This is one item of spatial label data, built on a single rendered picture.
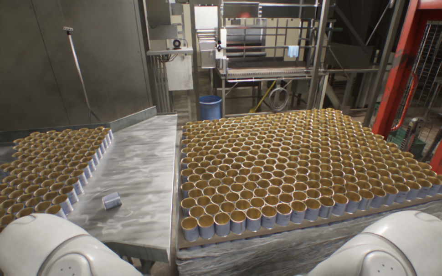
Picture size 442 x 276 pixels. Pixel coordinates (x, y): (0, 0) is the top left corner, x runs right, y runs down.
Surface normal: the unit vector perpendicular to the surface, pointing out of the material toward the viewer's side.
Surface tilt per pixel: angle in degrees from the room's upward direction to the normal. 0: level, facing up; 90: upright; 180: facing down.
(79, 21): 90
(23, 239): 17
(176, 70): 90
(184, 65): 90
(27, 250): 24
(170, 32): 90
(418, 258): 33
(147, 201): 0
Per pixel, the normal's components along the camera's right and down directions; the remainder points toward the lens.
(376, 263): 0.04, -0.59
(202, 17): 0.15, 0.60
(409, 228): -0.05, -0.93
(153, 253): -0.14, 0.47
